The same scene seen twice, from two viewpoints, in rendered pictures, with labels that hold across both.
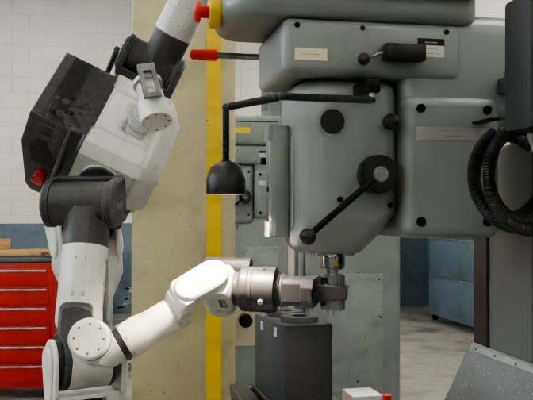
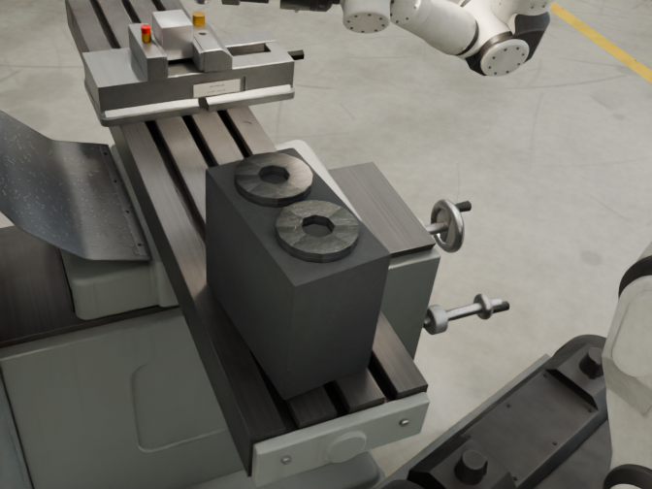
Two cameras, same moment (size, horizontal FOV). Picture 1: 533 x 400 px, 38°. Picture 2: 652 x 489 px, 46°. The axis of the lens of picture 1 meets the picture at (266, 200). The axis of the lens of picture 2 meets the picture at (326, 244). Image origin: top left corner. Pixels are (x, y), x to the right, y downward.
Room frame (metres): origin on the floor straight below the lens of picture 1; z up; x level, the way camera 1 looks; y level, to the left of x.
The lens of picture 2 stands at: (2.55, -0.22, 1.66)
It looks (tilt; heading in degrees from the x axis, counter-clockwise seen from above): 41 degrees down; 163
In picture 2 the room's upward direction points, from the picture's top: 7 degrees clockwise
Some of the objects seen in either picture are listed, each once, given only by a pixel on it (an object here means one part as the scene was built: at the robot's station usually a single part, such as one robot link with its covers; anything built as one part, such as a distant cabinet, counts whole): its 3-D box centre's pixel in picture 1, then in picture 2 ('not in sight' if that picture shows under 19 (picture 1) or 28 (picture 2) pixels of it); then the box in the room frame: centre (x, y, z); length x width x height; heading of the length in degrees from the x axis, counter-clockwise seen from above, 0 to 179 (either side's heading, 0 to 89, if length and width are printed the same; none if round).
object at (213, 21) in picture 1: (213, 12); not in sight; (1.44, 0.10, 1.76); 0.06 x 0.02 x 0.06; 12
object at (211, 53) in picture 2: not in sight; (204, 44); (1.31, -0.11, 1.03); 0.12 x 0.06 x 0.04; 13
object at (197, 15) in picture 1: (201, 12); not in sight; (1.44, 0.12, 1.76); 0.04 x 0.03 x 0.04; 12
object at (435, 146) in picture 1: (427, 170); not in sight; (1.53, -0.32, 1.47); 0.24 x 0.19 x 0.26; 12
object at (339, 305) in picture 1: (332, 294); not in sight; (1.49, -0.13, 1.23); 0.05 x 0.05 x 0.06
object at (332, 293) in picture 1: (330, 294); not in sight; (1.46, -0.12, 1.23); 0.06 x 0.02 x 0.03; 79
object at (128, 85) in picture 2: not in sight; (190, 63); (1.31, -0.13, 0.99); 0.35 x 0.15 x 0.11; 103
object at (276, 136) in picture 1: (277, 181); not in sight; (1.47, -0.02, 1.45); 0.04 x 0.04 x 0.21; 12
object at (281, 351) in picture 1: (292, 354); (289, 265); (1.89, -0.06, 1.04); 0.22 x 0.12 x 0.20; 19
